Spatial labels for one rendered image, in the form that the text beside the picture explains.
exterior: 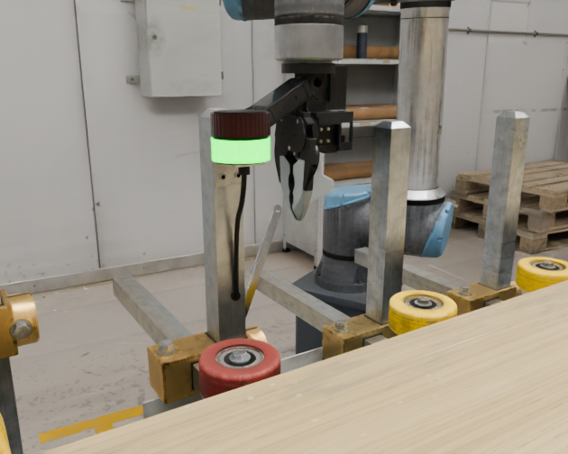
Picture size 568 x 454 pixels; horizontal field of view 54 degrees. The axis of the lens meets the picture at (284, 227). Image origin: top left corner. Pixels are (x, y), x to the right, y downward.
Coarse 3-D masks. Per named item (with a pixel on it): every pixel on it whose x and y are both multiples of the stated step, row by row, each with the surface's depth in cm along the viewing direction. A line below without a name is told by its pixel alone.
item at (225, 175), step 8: (216, 112) 54; (224, 112) 54; (232, 112) 54; (240, 112) 54; (248, 112) 54; (256, 112) 54; (264, 112) 54; (264, 136) 55; (216, 168) 58; (224, 168) 59; (232, 168) 59; (240, 168) 56; (248, 168) 56; (216, 176) 59; (224, 176) 59; (232, 176) 60; (240, 176) 60; (216, 184) 59; (224, 184) 59; (232, 184) 60; (240, 184) 60; (240, 200) 58; (240, 208) 58; (240, 216) 59; (232, 296) 63; (240, 296) 64
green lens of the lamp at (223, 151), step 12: (216, 144) 54; (228, 144) 53; (240, 144) 53; (252, 144) 54; (264, 144) 55; (216, 156) 55; (228, 156) 54; (240, 156) 54; (252, 156) 54; (264, 156) 55
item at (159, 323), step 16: (128, 288) 83; (144, 288) 83; (128, 304) 82; (144, 304) 78; (160, 304) 78; (144, 320) 76; (160, 320) 73; (176, 320) 73; (160, 336) 70; (176, 336) 68
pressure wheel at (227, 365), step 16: (208, 352) 55; (224, 352) 55; (240, 352) 54; (256, 352) 55; (272, 352) 55; (208, 368) 52; (224, 368) 52; (240, 368) 52; (256, 368) 52; (272, 368) 52; (208, 384) 52; (224, 384) 51; (240, 384) 50
